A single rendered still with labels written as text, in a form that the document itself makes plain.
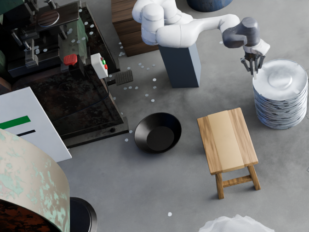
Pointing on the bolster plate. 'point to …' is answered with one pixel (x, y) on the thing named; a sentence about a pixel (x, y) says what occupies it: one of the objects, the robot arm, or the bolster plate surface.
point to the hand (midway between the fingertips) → (254, 73)
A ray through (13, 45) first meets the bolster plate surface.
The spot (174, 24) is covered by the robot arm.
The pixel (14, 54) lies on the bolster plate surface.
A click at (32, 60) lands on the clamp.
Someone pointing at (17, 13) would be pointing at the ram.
